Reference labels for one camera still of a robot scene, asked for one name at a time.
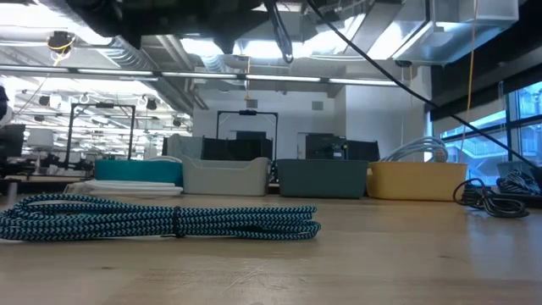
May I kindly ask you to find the grey felt panel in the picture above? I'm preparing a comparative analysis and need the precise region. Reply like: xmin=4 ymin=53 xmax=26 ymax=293
xmin=162 ymin=133 xmax=205 ymax=161

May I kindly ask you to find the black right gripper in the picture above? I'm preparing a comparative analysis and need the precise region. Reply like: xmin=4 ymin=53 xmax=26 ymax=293
xmin=63 ymin=0 xmax=263 ymax=54

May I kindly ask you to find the long ceiling light strip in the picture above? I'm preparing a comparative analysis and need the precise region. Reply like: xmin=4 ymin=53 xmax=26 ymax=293
xmin=0 ymin=63 xmax=411 ymax=89

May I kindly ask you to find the grey-green plastic bin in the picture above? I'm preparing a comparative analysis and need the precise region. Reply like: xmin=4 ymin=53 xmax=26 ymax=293
xmin=277 ymin=158 xmax=369 ymax=199

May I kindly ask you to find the blue black braided cable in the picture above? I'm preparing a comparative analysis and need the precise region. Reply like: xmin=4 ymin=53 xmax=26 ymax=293
xmin=0 ymin=193 xmax=322 ymax=242

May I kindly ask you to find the black office monitor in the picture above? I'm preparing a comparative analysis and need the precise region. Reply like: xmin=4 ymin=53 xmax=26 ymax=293
xmin=0 ymin=124 xmax=26 ymax=158

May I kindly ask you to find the yellow plastic bin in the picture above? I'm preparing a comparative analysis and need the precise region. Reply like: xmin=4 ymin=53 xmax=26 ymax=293
xmin=366 ymin=160 xmax=469 ymax=202

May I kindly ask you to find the black equipment cabinet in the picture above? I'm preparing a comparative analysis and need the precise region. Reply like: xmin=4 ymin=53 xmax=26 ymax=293
xmin=304 ymin=133 xmax=381 ymax=163

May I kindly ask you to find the thin black cable coil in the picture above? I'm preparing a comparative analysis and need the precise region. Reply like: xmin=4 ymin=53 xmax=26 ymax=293
xmin=451 ymin=177 xmax=530 ymax=219

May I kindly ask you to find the black rig frame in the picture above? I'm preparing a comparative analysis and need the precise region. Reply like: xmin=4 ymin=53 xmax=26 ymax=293
xmin=216 ymin=109 xmax=279 ymax=161
xmin=63 ymin=103 xmax=137 ymax=169

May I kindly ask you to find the black monitor row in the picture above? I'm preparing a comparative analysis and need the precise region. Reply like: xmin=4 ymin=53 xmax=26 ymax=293
xmin=202 ymin=136 xmax=274 ymax=162

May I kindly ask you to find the white plastic bin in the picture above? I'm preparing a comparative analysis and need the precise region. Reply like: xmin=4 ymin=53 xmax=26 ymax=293
xmin=181 ymin=156 xmax=272 ymax=197

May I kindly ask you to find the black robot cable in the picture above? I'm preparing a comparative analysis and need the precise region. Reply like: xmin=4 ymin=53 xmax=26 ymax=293
xmin=305 ymin=0 xmax=542 ymax=171

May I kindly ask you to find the teal plastic bin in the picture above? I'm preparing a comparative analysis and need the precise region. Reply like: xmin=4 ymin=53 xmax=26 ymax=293
xmin=93 ymin=158 xmax=184 ymax=188

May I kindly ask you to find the ribbed silver duct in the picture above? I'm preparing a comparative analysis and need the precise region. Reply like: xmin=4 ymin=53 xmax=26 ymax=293
xmin=97 ymin=36 xmax=170 ymax=73

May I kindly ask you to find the yellow hanging cord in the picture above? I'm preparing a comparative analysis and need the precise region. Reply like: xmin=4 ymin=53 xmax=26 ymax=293
xmin=459 ymin=0 xmax=479 ymax=153

